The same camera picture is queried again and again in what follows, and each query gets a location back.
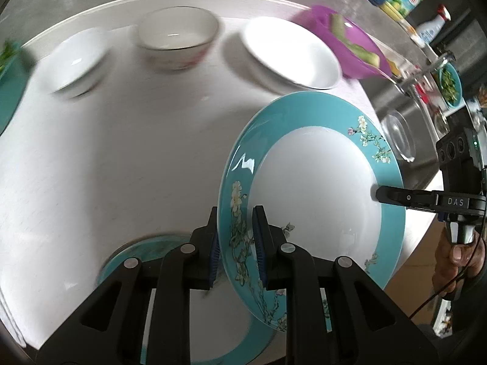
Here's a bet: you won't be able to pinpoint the stainless steel sink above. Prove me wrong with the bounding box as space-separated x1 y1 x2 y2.
365 80 450 191

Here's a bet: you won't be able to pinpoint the glass bowl in sink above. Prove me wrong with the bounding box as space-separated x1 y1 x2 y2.
380 108 415 162

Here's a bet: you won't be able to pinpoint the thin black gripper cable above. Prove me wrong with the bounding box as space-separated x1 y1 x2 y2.
409 232 484 318

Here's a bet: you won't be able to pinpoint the large white bowl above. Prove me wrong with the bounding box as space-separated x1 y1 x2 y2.
240 17 342 91

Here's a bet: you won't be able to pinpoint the dark-rimmed floral bowl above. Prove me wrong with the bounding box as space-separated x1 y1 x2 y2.
137 6 219 71

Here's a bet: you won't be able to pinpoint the teal floral plate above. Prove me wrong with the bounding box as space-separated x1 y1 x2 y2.
97 236 331 365
217 91 406 333

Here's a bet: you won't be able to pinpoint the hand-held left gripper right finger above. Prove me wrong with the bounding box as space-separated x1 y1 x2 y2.
252 205 442 365

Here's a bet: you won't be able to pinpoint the peeled green vegetable pieces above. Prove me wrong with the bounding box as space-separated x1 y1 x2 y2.
329 13 381 67

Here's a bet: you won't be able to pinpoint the small white bowl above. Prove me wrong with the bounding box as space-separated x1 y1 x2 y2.
36 26 109 97

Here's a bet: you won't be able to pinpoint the teal plastic colander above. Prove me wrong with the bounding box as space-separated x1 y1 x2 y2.
0 40 33 134

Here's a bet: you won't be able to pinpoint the person's right hand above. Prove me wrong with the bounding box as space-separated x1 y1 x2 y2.
433 232 487 297

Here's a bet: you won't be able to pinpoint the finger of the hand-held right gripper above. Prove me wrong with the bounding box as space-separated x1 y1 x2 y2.
375 185 438 214

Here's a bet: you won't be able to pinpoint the chrome faucet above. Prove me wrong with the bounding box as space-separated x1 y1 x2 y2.
396 51 455 96

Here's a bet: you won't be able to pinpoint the teal colander with greens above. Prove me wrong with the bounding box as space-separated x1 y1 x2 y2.
437 63 464 108

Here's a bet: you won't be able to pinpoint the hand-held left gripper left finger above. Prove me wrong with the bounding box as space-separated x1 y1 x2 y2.
36 207 220 365

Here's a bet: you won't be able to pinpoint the green leafy vegetables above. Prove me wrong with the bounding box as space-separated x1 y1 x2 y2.
0 40 18 73

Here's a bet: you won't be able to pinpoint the white spray bottle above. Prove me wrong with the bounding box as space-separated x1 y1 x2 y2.
415 5 451 48

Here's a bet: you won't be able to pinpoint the purple plastic basin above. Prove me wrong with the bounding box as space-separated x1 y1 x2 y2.
295 5 392 80

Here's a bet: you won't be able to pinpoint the white dish cloth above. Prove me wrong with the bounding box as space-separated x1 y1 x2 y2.
0 289 27 350

